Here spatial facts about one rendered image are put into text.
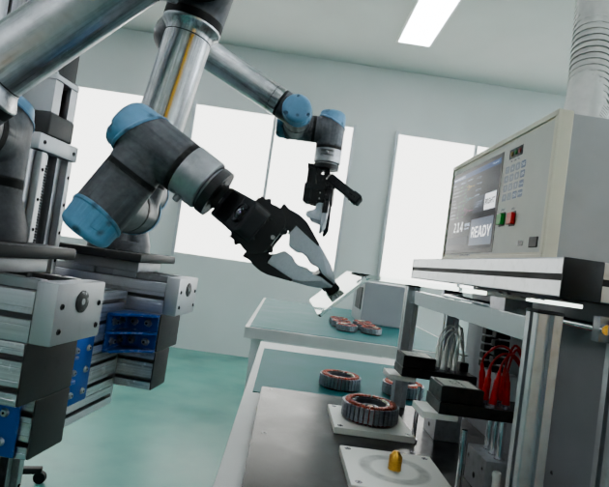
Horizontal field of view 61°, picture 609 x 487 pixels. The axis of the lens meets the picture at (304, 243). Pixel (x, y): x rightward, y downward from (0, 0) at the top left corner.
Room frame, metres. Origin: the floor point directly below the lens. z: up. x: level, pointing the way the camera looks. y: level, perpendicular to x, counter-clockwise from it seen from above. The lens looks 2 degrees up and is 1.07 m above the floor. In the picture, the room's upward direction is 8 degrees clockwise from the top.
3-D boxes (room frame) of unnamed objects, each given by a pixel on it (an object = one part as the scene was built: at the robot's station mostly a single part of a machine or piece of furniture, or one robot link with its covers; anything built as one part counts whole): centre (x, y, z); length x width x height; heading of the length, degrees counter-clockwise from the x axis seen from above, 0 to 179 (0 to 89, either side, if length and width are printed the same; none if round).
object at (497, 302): (0.85, -0.35, 1.05); 0.06 x 0.04 x 0.04; 2
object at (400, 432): (1.02, -0.17, 0.78); 0.15 x 0.15 x 0.01; 2
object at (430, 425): (1.02, -0.32, 0.80); 0.08 x 0.05 x 0.06; 2
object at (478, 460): (0.78, -0.32, 0.80); 0.08 x 0.05 x 0.06; 2
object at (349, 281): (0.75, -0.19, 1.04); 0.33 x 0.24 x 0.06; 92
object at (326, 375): (1.40, -0.15, 0.77); 0.11 x 0.11 x 0.04
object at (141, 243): (1.30, 0.46, 1.09); 0.15 x 0.15 x 0.10
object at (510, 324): (0.90, -0.28, 1.03); 0.62 x 0.01 x 0.03; 2
